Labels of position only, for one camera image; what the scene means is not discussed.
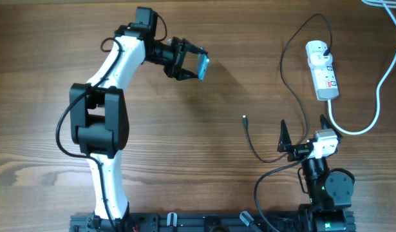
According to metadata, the white power strip cord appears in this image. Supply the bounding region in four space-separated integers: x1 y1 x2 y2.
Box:
327 0 396 136

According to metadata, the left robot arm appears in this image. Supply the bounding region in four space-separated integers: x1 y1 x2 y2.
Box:
67 7 209 231

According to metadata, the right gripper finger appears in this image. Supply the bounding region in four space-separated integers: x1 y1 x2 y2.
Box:
320 114 343 140
277 119 292 152

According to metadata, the white USB charger plug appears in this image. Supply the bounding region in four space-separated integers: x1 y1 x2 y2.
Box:
307 52 332 69

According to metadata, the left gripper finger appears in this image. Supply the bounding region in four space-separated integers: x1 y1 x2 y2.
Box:
183 39 208 55
176 67 198 81

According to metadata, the teal screen smartphone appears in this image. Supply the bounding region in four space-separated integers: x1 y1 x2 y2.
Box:
196 54 210 81

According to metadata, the black USB charging cable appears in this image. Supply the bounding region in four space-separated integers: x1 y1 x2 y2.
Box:
242 13 334 164

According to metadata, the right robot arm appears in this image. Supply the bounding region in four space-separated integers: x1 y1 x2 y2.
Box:
272 115 357 232

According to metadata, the white power strip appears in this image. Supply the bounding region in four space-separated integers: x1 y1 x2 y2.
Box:
305 40 339 101

